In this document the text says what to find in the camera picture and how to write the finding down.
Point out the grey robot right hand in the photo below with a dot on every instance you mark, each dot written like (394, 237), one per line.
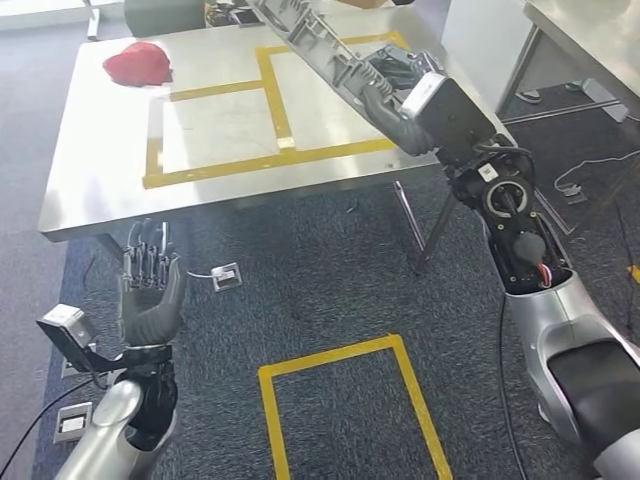
(395, 126)

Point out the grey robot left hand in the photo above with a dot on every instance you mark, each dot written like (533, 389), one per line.
(150, 314)

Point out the silver plastic wheel hubcap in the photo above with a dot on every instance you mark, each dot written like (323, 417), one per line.
(320, 46)

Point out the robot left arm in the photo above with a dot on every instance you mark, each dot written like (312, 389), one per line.
(107, 430)

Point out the steel workbench table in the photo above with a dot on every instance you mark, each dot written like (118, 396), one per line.
(100, 166)

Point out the white partition panel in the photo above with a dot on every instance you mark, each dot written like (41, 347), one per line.
(480, 40)

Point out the grey sandal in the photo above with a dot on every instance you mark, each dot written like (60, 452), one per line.
(572, 86)
(527, 97)

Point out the yellow floor tape square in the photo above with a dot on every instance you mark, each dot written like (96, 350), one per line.
(267, 411)

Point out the red mesh cap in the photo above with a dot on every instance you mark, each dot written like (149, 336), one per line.
(137, 63)

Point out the white desk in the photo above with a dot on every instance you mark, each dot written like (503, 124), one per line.
(40, 10)

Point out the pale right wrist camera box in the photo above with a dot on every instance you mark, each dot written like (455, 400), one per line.
(425, 96)

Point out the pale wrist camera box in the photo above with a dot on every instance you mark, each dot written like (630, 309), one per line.
(67, 324)
(425, 96)

